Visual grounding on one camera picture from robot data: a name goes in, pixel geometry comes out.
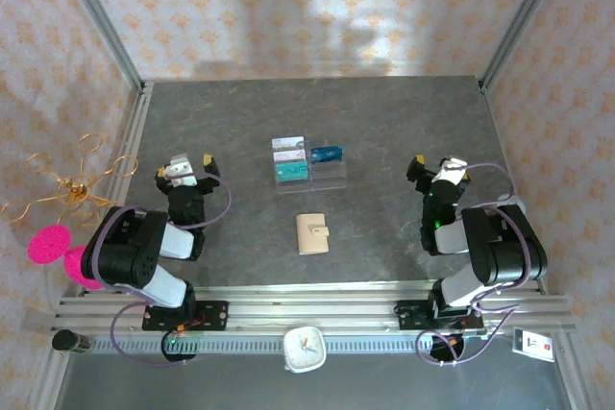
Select black round table grommet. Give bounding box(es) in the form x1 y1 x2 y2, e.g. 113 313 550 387
430 335 465 366
160 332 198 364

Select black cylinder bottle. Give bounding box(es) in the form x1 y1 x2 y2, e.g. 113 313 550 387
51 328 93 356

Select teal VIP card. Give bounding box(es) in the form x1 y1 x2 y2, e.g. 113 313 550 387
274 162 309 184

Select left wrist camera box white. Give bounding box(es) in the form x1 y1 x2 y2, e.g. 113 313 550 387
165 153 199 188

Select silver VIP card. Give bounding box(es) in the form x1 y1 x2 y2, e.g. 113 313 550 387
271 136 306 151

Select gold wire ornament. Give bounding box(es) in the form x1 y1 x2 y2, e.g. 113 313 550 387
0 133 140 229

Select white tag with red mark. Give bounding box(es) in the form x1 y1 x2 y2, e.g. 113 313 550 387
511 326 557 362

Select pink round fuzzy pad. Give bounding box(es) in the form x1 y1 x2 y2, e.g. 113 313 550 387
65 245 105 291
27 225 72 266

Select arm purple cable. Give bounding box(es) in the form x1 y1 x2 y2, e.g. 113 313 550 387
415 162 534 368
90 169 233 368

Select blue VIP card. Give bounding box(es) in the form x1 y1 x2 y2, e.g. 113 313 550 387
309 144 344 165

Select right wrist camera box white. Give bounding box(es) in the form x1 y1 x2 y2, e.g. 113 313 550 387
430 156 468 185

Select aluminium frame post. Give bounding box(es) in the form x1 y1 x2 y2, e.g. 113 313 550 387
52 0 148 94
480 0 576 92

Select aluminium frame side rail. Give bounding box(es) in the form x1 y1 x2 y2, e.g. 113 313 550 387
479 78 595 410
28 82 156 410

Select clear acrylic card stand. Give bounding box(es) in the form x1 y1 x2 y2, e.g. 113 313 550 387
271 135 350 193

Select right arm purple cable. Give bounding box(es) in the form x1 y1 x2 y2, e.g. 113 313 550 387
415 162 534 368

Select grey slotted cable duct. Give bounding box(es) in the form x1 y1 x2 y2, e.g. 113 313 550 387
90 335 481 356

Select beige leather card holder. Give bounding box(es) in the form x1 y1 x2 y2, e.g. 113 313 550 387
296 212 331 256

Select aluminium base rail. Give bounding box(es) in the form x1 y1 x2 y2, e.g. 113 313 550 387
52 277 576 334

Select white square alarm clock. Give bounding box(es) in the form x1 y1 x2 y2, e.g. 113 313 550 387
282 326 328 375

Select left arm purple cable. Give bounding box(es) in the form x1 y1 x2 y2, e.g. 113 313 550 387
90 169 233 368

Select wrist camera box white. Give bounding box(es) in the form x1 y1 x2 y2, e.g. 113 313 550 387
165 153 199 188
430 156 468 185

